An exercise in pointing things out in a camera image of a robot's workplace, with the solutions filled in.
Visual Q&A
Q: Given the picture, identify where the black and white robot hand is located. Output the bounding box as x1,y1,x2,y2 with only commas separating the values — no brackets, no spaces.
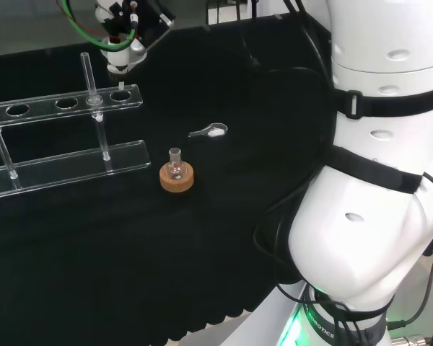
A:
95,0,177,84

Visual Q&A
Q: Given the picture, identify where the clear funnel stand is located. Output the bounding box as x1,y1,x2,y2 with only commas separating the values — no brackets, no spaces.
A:
0,52,152,210

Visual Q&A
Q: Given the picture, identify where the round-bottom glass flask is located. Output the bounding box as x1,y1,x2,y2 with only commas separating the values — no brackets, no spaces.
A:
167,147,185,181

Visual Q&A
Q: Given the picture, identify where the black cloth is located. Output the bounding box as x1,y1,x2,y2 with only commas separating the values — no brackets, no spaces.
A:
0,16,335,343

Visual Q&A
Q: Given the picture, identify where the green cable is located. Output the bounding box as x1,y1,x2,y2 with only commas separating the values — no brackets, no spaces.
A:
56,0,136,51

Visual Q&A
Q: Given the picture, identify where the cork ring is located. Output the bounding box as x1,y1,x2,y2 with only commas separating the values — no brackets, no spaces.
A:
159,162,196,194

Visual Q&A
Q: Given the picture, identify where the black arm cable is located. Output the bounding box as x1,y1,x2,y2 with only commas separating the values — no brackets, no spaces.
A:
252,0,335,289

